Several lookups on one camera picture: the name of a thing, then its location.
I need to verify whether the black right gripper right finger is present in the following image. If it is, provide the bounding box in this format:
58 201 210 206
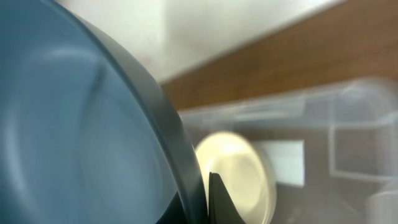
208 172 245 224

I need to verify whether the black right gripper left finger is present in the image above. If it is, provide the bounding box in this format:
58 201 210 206
156 193 187 224

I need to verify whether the cream plate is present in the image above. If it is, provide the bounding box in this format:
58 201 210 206
195 131 277 224

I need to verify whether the blue plate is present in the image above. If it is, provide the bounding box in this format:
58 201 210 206
1 1 208 223

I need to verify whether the white label in container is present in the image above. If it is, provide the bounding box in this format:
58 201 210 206
253 140 305 188

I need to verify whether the clear plastic storage container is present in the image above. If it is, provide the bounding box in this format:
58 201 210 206
180 78 397 223

